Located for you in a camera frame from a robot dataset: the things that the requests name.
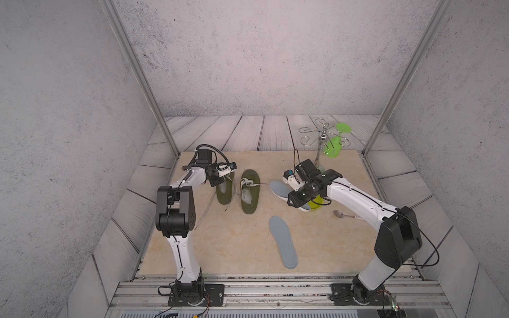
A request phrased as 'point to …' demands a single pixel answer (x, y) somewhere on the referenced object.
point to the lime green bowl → (318, 201)
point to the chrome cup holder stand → (325, 140)
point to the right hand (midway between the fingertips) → (293, 200)
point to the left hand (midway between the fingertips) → (223, 171)
